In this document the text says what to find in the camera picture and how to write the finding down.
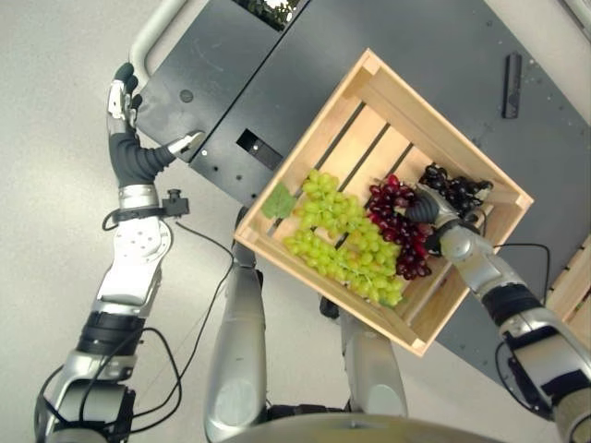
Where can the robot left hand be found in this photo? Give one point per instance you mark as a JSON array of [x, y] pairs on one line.
[[127, 157]]

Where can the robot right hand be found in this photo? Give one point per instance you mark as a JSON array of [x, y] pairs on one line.
[[427, 207]]

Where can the black grape bunch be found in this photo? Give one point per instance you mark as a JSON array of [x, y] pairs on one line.
[[454, 189]]

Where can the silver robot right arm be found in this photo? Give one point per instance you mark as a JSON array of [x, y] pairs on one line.
[[485, 267]]

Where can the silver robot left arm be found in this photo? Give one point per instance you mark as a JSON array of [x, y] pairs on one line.
[[138, 249]]

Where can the red grape bunch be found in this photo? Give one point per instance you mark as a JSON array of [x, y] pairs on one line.
[[397, 221]]

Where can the green grape bunch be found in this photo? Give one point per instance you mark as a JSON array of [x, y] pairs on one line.
[[337, 231]]

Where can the wooden slatted crate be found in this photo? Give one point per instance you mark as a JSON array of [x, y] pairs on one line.
[[365, 134], [570, 286]]

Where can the green grape leaf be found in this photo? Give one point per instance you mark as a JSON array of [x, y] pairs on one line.
[[278, 203]]

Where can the small black rectangular bar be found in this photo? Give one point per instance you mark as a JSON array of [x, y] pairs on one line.
[[511, 85]]

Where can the silver robot right leg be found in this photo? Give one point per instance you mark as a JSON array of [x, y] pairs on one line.
[[374, 369]]

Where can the silver robot leg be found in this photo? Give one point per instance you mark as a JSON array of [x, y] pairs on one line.
[[240, 332], [374, 369]]

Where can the silver robot left leg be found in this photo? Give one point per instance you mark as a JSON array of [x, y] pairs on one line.
[[240, 332]]

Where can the silver robot torso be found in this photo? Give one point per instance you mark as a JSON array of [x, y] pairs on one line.
[[369, 429]]

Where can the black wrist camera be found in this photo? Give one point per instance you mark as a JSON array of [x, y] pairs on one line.
[[177, 205]]

